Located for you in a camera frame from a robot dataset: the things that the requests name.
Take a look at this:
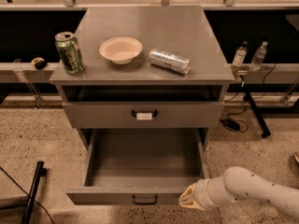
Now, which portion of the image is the black stand leg right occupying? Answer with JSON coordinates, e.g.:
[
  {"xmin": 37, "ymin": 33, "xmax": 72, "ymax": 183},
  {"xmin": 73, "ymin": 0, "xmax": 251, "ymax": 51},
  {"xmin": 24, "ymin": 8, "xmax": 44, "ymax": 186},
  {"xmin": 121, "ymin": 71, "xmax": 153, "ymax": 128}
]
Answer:
[{"xmin": 239, "ymin": 75, "xmax": 271, "ymax": 138}]

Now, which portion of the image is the yellow black tape measure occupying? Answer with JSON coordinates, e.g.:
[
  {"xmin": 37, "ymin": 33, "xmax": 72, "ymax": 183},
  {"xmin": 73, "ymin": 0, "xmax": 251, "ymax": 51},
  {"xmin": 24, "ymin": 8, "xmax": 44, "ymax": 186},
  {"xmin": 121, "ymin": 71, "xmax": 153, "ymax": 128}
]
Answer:
[{"xmin": 31, "ymin": 57, "xmax": 47, "ymax": 70}]

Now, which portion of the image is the clear water bottle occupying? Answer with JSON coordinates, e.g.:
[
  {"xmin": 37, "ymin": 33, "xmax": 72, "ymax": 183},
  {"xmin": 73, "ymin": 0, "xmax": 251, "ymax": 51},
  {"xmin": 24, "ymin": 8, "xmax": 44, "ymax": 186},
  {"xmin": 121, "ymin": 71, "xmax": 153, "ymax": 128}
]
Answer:
[
  {"xmin": 250, "ymin": 41, "xmax": 268, "ymax": 71},
  {"xmin": 232, "ymin": 41, "xmax": 249, "ymax": 70}
]

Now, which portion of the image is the green soda can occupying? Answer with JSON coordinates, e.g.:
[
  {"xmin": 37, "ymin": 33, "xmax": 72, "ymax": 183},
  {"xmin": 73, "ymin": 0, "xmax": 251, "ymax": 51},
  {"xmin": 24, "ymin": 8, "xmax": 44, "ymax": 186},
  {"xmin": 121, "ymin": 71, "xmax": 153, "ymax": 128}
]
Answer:
[{"xmin": 55, "ymin": 32, "xmax": 84, "ymax": 74}]

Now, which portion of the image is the black stand leg left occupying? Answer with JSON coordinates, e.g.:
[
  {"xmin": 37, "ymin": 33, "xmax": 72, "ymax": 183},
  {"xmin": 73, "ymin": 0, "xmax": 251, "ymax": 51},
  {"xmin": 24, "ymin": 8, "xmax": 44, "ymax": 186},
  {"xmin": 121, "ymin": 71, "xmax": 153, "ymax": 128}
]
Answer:
[{"xmin": 21, "ymin": 161, "xmax": 47, "ymax": 224}]

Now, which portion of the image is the clear water bottle left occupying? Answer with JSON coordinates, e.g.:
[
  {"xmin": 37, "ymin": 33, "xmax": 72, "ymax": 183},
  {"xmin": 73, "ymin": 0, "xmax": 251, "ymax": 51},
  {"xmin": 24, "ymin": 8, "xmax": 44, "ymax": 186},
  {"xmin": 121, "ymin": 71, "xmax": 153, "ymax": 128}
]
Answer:
[{"xmin": 232, "ymin": 41, "xmax": 249, "ymax": 70}]

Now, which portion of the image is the clear water bottle right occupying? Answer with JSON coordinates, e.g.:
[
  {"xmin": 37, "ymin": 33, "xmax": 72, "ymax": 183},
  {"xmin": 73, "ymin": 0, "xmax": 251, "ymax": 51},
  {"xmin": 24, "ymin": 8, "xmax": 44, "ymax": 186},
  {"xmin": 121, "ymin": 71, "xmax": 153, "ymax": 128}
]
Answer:
[{"xmin": 250, "ymin": 41, "xmax": 268, "ymax": 71}]

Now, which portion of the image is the grey drawer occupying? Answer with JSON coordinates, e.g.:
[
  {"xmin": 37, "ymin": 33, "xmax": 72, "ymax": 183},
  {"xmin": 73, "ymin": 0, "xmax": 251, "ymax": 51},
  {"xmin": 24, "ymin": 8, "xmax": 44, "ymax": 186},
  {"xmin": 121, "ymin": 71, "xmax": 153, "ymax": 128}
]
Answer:
[
  {"xmin": 66, "ymin": 129, "xmax": 209, "ymax": 205},
  {"xmin": 63, "ymin": 102, "xmax": 224, "ymax": 128}
]

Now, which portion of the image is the silver can lying down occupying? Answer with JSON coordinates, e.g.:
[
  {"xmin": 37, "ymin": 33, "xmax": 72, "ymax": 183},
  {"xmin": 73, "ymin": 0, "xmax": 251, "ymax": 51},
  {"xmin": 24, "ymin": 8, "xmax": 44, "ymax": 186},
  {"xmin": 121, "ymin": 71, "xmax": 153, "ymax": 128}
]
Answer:
[{"xmin": 149, "ymin": 49, "xmax": 191, "ymax": 75}]

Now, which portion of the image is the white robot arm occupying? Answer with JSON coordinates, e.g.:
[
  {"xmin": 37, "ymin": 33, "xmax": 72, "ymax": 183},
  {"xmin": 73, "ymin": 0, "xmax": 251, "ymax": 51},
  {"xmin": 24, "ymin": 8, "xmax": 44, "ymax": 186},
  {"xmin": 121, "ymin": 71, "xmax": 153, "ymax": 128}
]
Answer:
[{"xmin": 178, "ymin": 166, "xmax": 299, "ymax": 218}]

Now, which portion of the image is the white paper bowl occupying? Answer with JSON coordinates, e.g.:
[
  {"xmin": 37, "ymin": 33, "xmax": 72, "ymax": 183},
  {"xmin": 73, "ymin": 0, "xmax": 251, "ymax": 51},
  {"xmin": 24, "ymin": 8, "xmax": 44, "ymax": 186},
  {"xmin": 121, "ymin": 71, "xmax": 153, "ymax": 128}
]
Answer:
[{"xmin": 99, "ymin": 37, "xmax": 143, "ymax": 64}]

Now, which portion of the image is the grey top drawer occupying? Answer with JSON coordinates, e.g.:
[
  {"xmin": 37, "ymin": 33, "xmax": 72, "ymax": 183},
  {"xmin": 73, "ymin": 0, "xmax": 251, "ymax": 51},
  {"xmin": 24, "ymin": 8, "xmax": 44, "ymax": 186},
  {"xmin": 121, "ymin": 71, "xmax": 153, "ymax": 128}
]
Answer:
[{"xmin": 63, "ymin": 102, "xmax": 224, "ymax": 128}]

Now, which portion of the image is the black stand leg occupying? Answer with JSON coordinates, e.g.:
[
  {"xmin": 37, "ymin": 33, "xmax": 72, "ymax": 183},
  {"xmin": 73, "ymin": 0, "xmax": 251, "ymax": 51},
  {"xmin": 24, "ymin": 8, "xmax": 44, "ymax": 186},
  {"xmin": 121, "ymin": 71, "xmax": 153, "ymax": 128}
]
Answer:
[
  {"xmin": 21, "ymin": 161, "xmax": 47, "ymax": 224},
  {"xmin": 239, "ymin": 75, "xmax": 271, "ymax": 138}
]

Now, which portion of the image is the black power adapter with cable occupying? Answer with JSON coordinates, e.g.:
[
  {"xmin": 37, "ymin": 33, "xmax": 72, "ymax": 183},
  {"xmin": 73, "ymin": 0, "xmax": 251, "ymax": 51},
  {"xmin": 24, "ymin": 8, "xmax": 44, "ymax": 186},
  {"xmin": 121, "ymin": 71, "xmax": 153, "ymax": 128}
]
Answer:
[{"xmin": 220, "ymin": 105, "xmax": 249, "ymax": 133}]

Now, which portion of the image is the grey drawer cabinet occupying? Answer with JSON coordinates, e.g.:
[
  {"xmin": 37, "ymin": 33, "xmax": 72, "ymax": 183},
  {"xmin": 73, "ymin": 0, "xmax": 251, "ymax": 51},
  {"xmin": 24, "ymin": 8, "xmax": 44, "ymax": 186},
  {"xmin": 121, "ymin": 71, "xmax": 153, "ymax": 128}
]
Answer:
[{"xmin": 50, "ymin": 6, "xmax": 233, "ymax": 145}]

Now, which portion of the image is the black cable on floor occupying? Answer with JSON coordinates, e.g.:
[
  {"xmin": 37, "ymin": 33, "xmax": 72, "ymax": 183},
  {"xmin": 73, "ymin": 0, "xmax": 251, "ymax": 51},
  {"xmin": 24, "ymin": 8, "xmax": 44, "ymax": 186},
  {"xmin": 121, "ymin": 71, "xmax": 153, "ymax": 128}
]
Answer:
[{"xmin": 0, "ymin": 165, "xmax": 56, "ymax": 224}]

